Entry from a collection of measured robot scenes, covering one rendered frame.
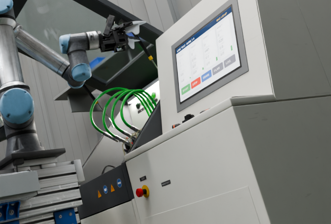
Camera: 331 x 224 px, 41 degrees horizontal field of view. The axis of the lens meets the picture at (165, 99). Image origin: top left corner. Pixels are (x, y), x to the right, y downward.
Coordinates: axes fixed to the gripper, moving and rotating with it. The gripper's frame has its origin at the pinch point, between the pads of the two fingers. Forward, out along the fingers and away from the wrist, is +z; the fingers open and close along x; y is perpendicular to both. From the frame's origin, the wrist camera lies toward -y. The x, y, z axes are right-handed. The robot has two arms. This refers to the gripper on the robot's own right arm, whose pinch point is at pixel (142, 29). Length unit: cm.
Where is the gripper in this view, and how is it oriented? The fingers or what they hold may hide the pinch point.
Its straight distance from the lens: 193.8
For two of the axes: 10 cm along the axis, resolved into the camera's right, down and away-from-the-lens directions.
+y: 3.0, 8.8, -3.7
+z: 9.3, -1.7, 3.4
